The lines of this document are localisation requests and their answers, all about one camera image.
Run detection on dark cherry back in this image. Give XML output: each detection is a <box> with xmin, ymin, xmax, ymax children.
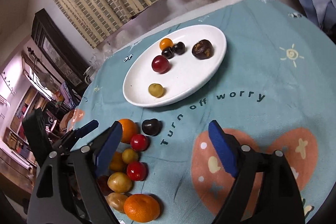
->
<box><xmin>141</xmin><ymin>118</ymin><xmax>162</xmax><ymax>136</ymax></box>

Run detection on dark cherry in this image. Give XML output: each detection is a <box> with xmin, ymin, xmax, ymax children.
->
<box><xmin>141</xmin><ymin>118</ymin><xmax>162</xmax><ymax>136</ymax></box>
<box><xmin>161</xmin><ymin>47</ymin><xmax>174</xmax><ymax>59</ymax></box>

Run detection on large front orange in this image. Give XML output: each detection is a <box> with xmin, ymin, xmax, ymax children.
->
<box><xmin>123</xmin><ymin>194</ymin><xmax>161</xmax><ymax>223</ymax></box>

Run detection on small green-yellow fruit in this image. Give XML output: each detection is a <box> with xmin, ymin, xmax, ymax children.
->
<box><xmin>148</xmin><ymin>83</ymin><xmax>165</xmax><ymax>98</ymax></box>

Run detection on large red plum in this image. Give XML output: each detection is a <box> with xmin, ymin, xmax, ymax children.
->
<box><xmin>151</xmin><ymin>55</ymin><xmax>170</xmax><ymax>74</ymax></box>

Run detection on small dark cherry plate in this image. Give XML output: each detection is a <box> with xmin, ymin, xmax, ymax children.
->
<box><xmin>172</xmin><ymin>42</ymin><xmax>185</xmax><ymax>55</ymax></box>

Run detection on dark brown wrinkled fruit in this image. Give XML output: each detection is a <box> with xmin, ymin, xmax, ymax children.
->
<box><xmin>192</xmin><ymin>39</ymin><xmax>214</xmax><ymax>60</ymax></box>

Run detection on dark cherry front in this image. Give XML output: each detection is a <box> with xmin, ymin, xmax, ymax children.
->
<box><xmin>161</xmin><ymin>47</ymin><xmax>174</xmax><ymax>59</ymax></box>

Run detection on small orange kumquat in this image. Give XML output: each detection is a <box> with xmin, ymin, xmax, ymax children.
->
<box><xmin>159</xmin><ymin>38</ymin><xmax>174</xmax><ymax>51</ymax></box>

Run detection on wooden bookshelf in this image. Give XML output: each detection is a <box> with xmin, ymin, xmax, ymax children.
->
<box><xmin>3</xmin><ymin>86</ymin><xmax>50</xmax><ymax>166</ymax></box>

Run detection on dark red plum left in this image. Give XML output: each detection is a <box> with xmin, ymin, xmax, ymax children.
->
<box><xmin>97</xmin><ymin>175</ymin><xmax>112</xmax><ymax>196</ymax></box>

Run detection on small orange left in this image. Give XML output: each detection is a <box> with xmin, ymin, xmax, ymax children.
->
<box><xmin>108</xmin><ymin>152</ymin><xmax>126</xmax><ymax>172</ymax></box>

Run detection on brown longan lower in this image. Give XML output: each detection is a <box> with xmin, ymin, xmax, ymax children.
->
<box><xmin>106</xmin><ymin>192</ymin><xmax>128</xmax><ymax>214</ymax></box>

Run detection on small yellow fruit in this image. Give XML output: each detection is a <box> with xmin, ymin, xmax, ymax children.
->
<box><xmin>122</xmin><ymin>148</ymin><xmax>139</xmax><ymax>164</ymax></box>

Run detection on yellow longan upper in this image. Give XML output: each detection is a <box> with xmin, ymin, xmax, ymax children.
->
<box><xmin>107</xmin><ymin>172</ymin><xmax>133</xmax><ymax>193</ymax></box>

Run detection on red cherry tomato back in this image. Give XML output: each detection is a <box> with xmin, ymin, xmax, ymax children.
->
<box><xmin>130</xmin><ymin>134</ymin><xmax>149</xmax><ymax>152</ymax></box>

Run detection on red cherry tomato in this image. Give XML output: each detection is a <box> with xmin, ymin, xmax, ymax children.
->
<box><xmin>126</xmin><ymin>161</ymin><xmax>147</xmax><ymax>181</ymax></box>
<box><xmin>130</xmin><ymin>134</ymin><xmax>149</xmax><ymax>152</ymax></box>

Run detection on red cherry tomato front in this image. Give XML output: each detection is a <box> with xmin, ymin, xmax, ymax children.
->
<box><xmin>126</xmin><ymin>161</ymin><xmax>147</xmax><ymax>181</ymax></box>

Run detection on dark framed picture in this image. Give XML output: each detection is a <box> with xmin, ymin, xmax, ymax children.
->
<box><xmin>31</xmin><ymin>9</ymin><xmax>89</xmax><ymax>96</ymax></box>

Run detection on teal printed tablecloth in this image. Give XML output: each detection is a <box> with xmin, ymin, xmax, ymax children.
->
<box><xmin>69</xmin><ymin>0</ymin><xmax>335</xmax><ymax>223</ymax></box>

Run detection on white oval plate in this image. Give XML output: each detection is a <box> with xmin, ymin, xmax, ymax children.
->
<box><xmin>122</xmin><ymin>24</ymin><xmax>227</xmax><ymax>107</ymax></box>

